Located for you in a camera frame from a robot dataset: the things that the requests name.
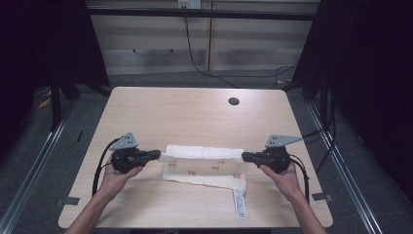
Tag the person's right hand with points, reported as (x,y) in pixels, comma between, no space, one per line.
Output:
(285,182)

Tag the black metal stand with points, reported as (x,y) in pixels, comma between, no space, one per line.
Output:
(55,104)

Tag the black horizontal bar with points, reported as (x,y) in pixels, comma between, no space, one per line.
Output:
(201,13)

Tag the yellow tape piece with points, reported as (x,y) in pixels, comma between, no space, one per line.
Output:
(44,103)

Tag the white cloth with label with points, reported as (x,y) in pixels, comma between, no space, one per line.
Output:
(201,172)

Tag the grey tape strip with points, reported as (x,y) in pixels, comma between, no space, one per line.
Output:
(322,197)
(69,201)

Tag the white cabinet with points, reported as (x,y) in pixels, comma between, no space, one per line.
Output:
(156,35)

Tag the person's left hand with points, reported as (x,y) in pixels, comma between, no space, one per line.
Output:
(113,182)

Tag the dark curtain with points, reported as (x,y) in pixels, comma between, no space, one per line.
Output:
(42,42)
(373,81)

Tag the metal floor rail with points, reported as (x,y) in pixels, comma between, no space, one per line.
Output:
(35,169)
(344,175)

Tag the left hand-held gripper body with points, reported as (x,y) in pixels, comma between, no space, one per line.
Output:
(125,159)

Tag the white wall socket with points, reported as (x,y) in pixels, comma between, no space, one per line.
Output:
(189,3)

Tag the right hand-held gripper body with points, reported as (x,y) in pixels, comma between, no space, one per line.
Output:
(276,159)

